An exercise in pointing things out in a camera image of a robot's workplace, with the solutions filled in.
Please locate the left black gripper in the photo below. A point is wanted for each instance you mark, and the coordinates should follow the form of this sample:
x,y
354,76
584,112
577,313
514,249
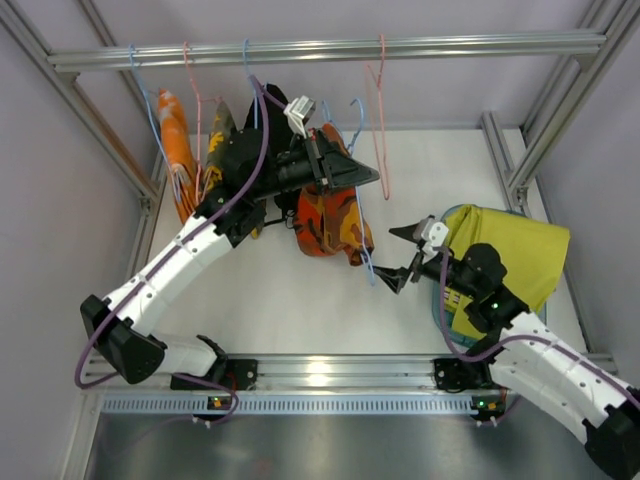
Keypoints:
x,y
318,163

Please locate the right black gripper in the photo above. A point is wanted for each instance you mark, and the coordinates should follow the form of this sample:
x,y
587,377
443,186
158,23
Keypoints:
x,y
415,265

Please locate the blue hanger with camouflage trousers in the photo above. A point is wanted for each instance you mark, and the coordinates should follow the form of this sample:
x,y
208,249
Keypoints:
x,y
327,117

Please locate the orange red camouflage trousers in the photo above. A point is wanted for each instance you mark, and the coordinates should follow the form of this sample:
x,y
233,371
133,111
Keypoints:
x,y
327,223

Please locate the pink wire hanger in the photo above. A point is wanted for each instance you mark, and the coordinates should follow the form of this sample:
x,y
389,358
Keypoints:
x,y
375,103
200,101

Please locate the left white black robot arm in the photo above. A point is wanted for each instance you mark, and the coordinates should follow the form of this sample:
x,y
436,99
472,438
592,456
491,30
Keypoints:
x,y
121,326

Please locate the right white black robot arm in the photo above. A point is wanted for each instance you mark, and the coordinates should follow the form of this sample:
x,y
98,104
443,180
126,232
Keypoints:
x,y
522,354

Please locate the black trousers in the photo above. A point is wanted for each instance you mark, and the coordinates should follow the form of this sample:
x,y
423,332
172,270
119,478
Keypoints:
x,y
272,100

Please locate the green yellow camouflage trousers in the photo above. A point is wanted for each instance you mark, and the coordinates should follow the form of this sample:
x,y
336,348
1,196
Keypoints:
x,y
217,145

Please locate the orange white trousers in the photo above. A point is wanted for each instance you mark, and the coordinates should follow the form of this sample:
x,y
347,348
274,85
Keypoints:
x,y
182,168

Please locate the blue hanger with black trousers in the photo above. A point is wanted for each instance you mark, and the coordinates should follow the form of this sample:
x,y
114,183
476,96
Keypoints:
x,y
248,72

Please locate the teal transparent plastic bin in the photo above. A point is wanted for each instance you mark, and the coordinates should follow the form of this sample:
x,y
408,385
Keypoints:
x,y
448,311

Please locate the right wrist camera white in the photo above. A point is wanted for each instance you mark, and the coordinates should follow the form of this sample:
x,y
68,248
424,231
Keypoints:
x,y
430,235

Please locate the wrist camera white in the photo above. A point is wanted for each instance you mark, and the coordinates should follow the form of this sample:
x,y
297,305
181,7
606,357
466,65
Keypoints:
x,y
298,112
430,235

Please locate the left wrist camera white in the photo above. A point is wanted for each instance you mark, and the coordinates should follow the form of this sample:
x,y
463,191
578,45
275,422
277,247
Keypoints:
x,y
298,112

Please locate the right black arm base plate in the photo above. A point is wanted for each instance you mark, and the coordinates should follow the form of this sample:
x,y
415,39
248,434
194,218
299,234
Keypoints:
x,y
454,376

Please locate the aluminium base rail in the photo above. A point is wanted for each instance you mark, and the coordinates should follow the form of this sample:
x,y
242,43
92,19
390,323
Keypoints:
x,y
278,374

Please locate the aluminium hanging rail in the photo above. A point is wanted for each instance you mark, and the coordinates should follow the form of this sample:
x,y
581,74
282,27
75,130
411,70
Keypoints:
x,y
580,42

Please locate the blue wire hanger leftmost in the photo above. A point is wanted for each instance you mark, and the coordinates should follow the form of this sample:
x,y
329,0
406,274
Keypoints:
x,y
153,121

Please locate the aluminium frame right post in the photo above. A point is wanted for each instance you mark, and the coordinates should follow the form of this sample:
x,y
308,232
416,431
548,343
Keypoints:
x,y
572,81

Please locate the aluminium frame post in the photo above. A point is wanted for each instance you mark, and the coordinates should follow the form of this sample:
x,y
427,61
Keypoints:
x,y
72,196
572,81

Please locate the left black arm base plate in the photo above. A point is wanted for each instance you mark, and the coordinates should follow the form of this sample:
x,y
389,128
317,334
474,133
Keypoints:
x,y
234,374

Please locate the aluminium frame left post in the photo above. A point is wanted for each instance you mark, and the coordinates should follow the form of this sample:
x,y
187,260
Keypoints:
x,y
72,196

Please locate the grey slotted cable duct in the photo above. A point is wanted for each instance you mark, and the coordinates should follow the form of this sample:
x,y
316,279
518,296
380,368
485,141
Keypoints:
x,y
271,404

